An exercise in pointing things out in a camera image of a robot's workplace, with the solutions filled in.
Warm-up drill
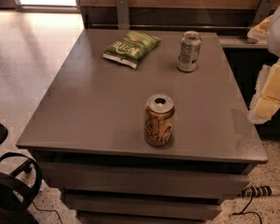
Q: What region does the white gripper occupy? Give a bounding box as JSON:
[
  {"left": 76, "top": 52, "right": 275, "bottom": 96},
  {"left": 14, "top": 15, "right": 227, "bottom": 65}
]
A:
[{"left": 247, "top": 6, "right": 280, "bottom": 124}]

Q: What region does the silver green 7up can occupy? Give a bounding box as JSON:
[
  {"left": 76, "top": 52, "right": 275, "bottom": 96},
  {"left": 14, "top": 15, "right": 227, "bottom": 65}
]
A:
[{"left": 177, "top": 31, "right": 202, "bottom": 72}]

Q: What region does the gold brown soda can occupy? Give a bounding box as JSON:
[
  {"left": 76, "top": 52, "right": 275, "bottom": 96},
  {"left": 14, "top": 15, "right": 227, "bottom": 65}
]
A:
[{"left": 145, "top": 93, "right": 175, "bottom": 147}]

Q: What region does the wooden counter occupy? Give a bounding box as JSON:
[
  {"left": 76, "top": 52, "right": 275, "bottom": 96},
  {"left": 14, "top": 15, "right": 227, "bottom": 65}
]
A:
[{"left": 76, "top": 0, "right": 280, "bottom": 39}]

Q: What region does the white power strip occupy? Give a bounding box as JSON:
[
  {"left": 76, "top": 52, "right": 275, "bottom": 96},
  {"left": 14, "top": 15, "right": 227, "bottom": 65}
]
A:
[{"left": 239, "top": 185, "right": 280, "bottom": 198}]

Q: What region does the grey drawer cabinet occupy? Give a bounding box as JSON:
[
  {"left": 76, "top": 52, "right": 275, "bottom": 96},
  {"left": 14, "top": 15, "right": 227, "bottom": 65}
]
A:
[{"left": 18, "top": 30, "right": 267, "bottom": 224}]

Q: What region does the green chip bag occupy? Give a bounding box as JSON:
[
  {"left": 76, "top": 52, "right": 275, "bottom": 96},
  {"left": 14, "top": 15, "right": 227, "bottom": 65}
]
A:
[{"left": 103, "top": 31, "right": 161, "bottom": 69}]

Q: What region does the right metal bracket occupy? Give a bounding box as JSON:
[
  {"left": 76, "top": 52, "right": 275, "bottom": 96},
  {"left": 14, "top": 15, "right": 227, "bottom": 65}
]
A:
[{"left": 249, "top": 0, "right": 275, "bottom": 28}]

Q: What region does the metal bracket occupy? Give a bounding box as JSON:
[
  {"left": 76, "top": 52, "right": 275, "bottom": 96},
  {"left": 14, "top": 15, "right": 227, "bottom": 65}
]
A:
[
  {"left": 249, "top": 0, "right": 275, "bottom": 28},
  {"left": 116, "top": 0, "right": 130, "bottom": 30}
]

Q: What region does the black power cable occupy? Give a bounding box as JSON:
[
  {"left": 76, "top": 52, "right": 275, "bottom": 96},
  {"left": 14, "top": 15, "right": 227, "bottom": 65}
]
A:
[{"left": 231, "top": 192, "right": 264, "bottom": 224}]

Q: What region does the left metal bracket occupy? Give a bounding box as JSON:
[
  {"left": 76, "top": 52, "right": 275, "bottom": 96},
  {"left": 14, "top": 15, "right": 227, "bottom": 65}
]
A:
[{"left": 116, "top": 0, "right": 130, "bottom": 30}]

